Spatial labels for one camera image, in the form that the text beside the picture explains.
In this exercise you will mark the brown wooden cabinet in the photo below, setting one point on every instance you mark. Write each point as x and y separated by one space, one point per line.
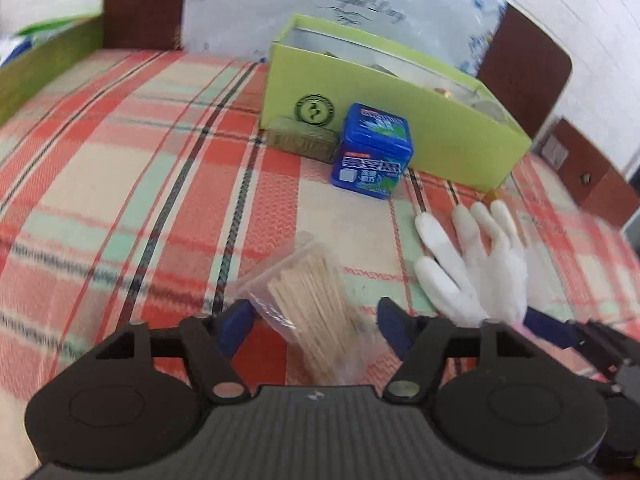
600 190

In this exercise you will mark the large light green box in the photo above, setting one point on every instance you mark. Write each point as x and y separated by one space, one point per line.
450 145

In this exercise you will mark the brown wooden headboard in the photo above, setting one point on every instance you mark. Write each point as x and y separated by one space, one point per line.
145 5

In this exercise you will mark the white glove with pink cuff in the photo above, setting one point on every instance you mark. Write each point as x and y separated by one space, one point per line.
480 270

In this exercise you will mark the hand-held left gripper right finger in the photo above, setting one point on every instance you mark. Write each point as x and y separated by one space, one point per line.
392 327

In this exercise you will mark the floral white gift bag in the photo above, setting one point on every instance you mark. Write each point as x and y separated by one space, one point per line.
300 10

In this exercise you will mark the plaid cloth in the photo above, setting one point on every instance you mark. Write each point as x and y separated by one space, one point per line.
100 210

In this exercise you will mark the small olive box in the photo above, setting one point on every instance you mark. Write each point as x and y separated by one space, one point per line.
300 140

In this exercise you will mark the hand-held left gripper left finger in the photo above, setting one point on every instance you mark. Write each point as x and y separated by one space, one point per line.
240 322

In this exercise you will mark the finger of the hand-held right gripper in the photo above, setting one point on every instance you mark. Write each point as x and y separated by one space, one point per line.
547 329

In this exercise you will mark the green box lid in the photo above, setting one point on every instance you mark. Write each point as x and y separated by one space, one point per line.
45 70

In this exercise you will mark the clear bag of toothpicks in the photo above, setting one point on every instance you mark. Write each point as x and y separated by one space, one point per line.
310 300

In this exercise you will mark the blue square tin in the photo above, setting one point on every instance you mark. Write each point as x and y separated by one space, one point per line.
372 160

